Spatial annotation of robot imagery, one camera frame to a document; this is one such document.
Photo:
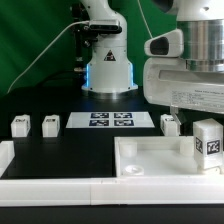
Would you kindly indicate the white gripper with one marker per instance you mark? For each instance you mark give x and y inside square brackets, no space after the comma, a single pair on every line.
[167,82]

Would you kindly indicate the white square tabletop part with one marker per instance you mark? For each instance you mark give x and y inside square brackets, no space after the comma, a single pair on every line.
[158,156]

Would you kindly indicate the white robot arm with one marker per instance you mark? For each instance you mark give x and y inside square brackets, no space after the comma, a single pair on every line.
[109,74]

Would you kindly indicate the white U-shaped obstacle fence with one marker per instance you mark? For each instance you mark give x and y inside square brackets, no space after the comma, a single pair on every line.
[115,190]

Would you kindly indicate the white sheet with AprilTags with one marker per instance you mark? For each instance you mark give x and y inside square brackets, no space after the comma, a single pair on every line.
[110,120]

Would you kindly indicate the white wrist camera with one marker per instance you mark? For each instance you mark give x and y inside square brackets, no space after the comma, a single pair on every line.
[170,44]

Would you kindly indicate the black camera stand pole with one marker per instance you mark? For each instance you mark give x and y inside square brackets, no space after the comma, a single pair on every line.
[79,14]

